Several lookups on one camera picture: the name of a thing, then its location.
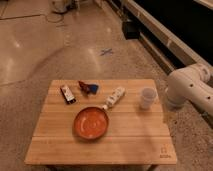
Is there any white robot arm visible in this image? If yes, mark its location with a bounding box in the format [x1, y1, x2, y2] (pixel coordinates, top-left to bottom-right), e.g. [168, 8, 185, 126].
[165, 63, 213, 117]

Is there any white squeeze bottle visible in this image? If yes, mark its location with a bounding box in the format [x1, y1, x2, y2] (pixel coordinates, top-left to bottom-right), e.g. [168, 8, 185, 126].
[102, 87, 125, 110]

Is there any red and blue snack wrapper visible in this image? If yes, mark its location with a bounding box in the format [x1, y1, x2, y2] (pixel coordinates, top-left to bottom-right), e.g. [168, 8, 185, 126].
[78, 81, 99, 94]

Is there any wooden table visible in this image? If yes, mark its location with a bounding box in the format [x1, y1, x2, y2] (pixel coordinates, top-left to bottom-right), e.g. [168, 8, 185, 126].
[25, 79, 177, 165]

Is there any orange round plate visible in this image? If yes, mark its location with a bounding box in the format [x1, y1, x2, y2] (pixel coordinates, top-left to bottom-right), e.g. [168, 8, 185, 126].
[73, 107, 109, 140]

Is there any clear plastic cup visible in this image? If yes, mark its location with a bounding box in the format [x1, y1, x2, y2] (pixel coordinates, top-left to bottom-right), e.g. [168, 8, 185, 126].
[140, 87, 157, 109]

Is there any black box on floor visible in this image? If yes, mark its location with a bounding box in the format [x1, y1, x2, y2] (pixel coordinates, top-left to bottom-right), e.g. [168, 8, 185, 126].
[122, 22, 140, 39]

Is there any white object on floor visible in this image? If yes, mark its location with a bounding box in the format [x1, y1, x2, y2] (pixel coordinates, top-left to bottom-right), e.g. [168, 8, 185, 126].
[50, 0, 75, 14]

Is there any cable on floor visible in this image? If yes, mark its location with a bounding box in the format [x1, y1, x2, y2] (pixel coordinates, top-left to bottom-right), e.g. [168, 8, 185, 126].
[45, 11, 68, 28]

